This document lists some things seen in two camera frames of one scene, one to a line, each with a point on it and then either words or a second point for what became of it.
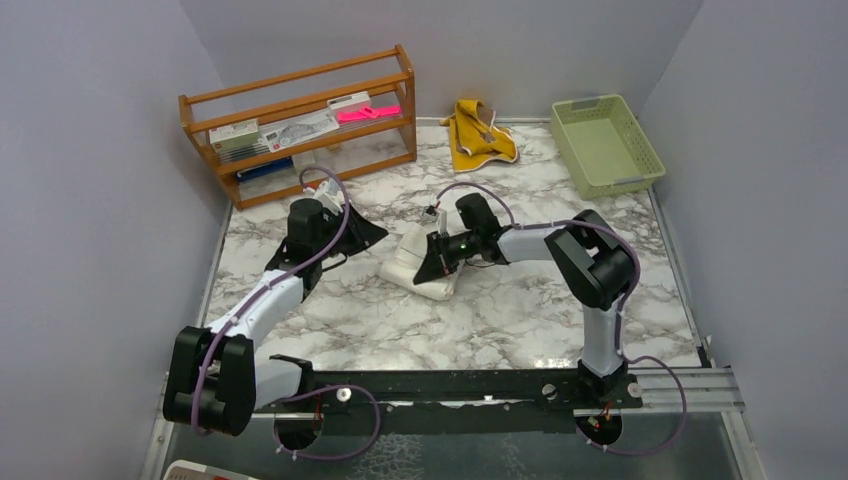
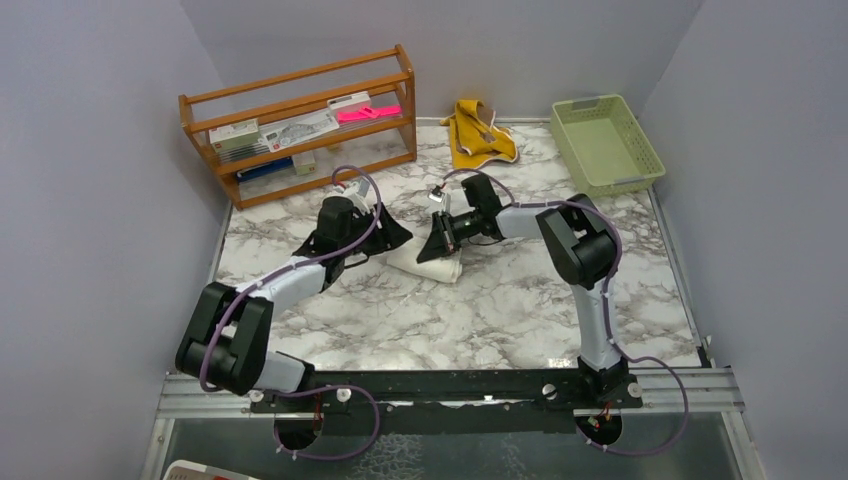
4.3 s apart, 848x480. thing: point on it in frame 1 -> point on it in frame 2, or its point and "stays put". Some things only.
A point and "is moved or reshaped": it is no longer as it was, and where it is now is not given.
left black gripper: x=363 y=232 -> x=388 y=236
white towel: x=402 y=260 is moved or reshaped
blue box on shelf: x=263 y=168 stays put
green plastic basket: x=604 y=147 stays put
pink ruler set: x=364 y=112 stays put
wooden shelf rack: x=308 y=129 stays put
